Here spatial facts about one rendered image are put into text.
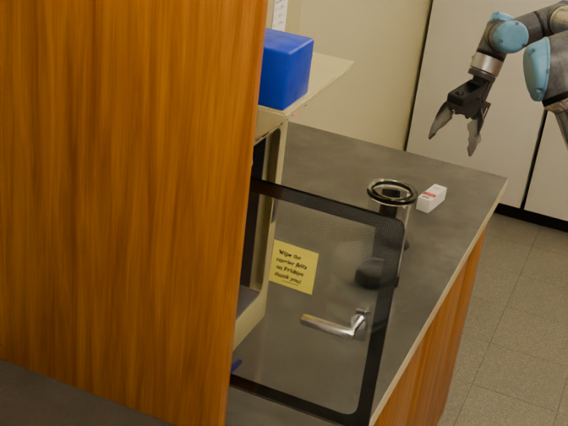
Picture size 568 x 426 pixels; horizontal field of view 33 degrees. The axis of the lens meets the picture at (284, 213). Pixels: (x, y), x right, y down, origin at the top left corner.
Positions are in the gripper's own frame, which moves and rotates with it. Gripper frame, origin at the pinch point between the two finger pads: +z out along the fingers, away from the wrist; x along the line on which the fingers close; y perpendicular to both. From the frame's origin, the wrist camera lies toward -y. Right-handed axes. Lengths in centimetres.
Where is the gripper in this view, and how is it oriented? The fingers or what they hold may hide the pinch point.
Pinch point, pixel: (449, 145)
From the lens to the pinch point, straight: 250.0
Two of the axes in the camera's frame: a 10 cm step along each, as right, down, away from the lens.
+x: -7.9, -4.0, 4.6
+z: -3.6, 9.2, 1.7
